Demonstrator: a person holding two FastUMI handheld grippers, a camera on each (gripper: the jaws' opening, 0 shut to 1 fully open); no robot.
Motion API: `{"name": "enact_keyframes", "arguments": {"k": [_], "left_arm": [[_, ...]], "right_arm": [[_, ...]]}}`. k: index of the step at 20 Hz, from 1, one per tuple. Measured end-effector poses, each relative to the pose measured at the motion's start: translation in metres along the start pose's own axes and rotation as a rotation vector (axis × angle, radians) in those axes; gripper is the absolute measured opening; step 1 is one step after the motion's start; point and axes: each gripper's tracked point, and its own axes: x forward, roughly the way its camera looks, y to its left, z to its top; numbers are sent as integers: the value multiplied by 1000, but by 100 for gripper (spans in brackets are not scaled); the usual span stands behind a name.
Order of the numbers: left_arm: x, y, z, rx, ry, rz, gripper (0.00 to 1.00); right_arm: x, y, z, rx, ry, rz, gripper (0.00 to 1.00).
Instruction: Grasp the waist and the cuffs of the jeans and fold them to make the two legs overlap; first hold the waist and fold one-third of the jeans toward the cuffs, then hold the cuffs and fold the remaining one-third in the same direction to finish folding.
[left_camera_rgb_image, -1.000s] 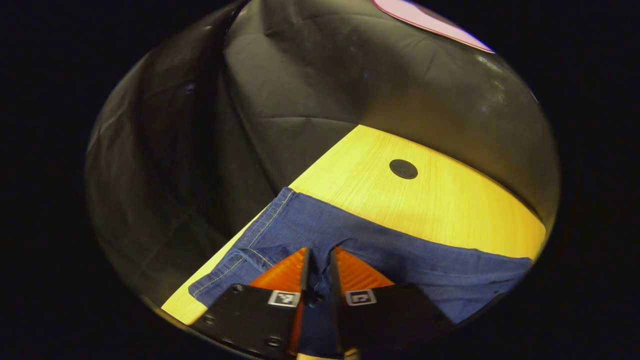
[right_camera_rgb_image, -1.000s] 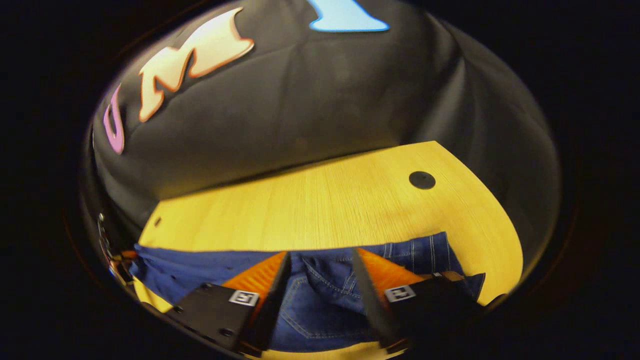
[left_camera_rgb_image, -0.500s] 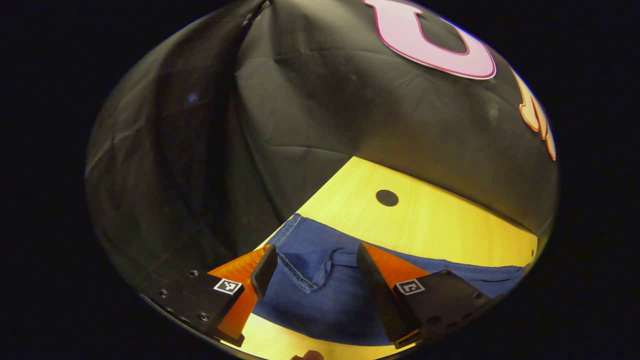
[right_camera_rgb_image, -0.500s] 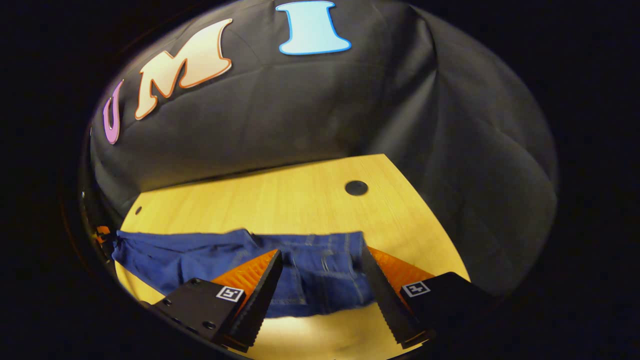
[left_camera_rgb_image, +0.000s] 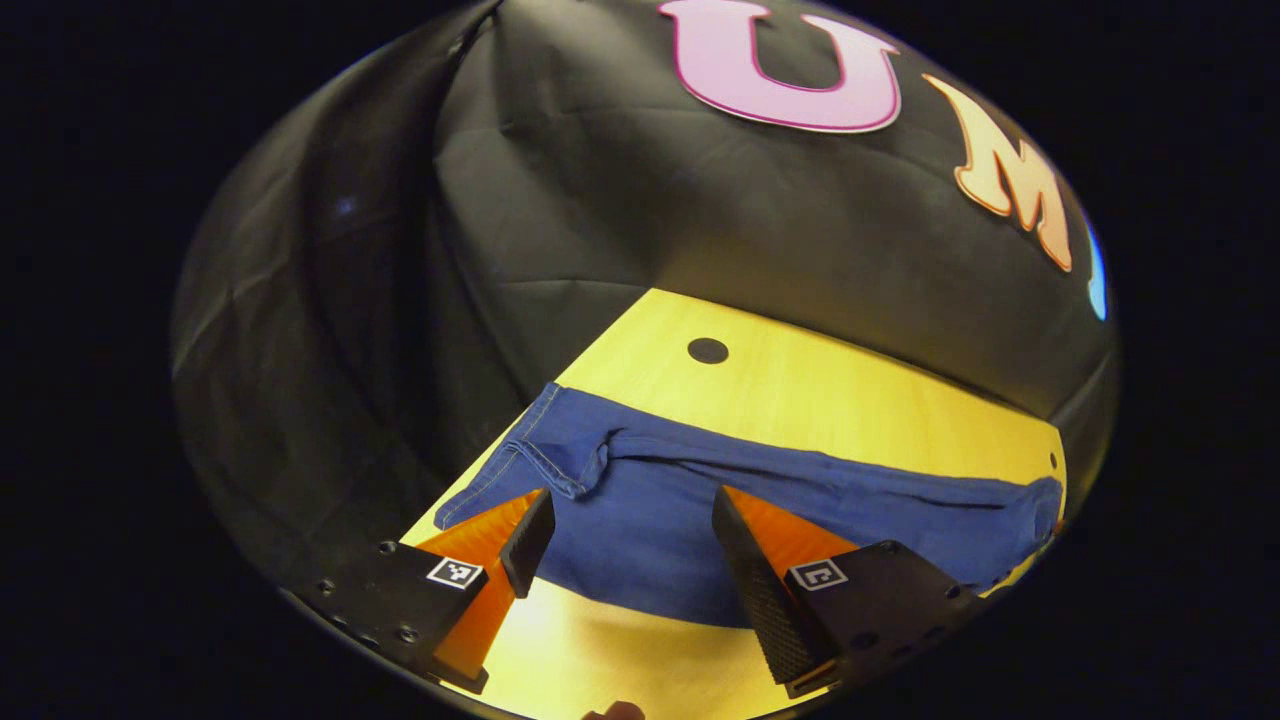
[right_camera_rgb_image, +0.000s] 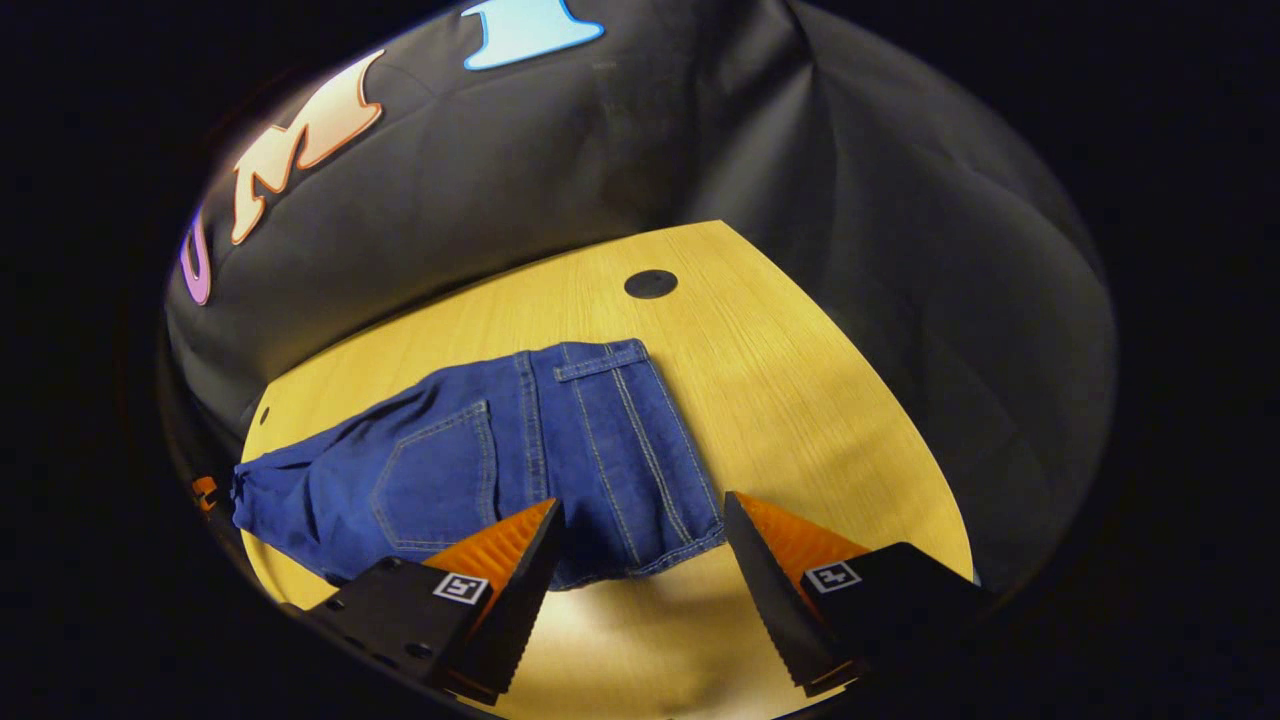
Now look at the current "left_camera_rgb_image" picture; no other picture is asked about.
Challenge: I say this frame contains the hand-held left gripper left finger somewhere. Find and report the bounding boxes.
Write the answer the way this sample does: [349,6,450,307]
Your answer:
[296,488,557,695]

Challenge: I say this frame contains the black backdrop cloth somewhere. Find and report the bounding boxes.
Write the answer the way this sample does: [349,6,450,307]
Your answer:
[172,0,1119,601]

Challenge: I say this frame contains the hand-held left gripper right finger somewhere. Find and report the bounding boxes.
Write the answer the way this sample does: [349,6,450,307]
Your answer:
[711,485,991,699]

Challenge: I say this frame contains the blue denim jeans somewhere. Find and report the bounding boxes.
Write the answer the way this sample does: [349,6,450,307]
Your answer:
[433,382,1065,629]

